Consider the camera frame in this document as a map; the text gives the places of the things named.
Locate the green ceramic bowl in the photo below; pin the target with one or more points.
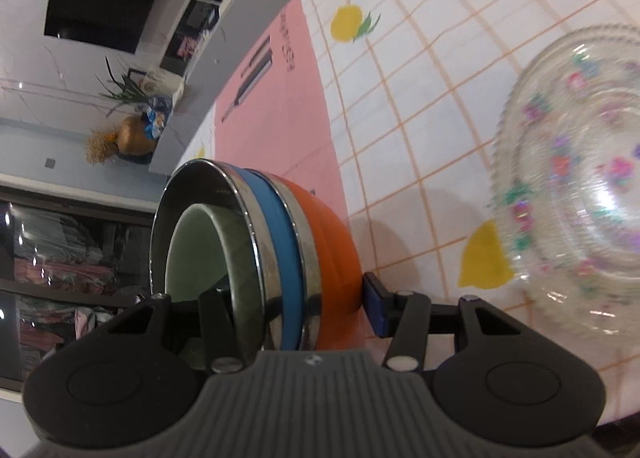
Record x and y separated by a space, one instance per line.
200 248

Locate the dried flower bunch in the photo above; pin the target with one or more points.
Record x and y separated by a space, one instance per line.
100 148

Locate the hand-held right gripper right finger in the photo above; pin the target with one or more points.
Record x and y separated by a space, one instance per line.
375 308

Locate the blue steel bowl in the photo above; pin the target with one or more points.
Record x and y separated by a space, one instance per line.
277 248

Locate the grey wall socket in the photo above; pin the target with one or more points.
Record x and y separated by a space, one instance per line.
50 163

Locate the pink photo card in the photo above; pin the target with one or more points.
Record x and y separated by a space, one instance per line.
188 45

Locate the dark glass cabinet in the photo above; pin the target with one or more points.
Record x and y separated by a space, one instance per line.
50 248

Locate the orange steel bowl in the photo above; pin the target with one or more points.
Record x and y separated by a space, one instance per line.
330 248

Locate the pink bottle-print table mat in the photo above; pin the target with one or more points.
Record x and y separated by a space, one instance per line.
280 113

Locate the floral clear glass plate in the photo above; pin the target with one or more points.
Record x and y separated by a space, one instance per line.
575 188

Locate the blue snack packets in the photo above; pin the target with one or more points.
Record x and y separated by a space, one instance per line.
156 118

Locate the green spiky plant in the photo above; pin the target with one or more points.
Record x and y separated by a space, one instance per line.
122 88

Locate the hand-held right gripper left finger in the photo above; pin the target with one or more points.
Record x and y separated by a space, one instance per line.
217 318

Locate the checked lemon-print tablecloth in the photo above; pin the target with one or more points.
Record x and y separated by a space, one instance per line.
425 113

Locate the gold round vase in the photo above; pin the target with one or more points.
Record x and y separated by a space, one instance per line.
135 135

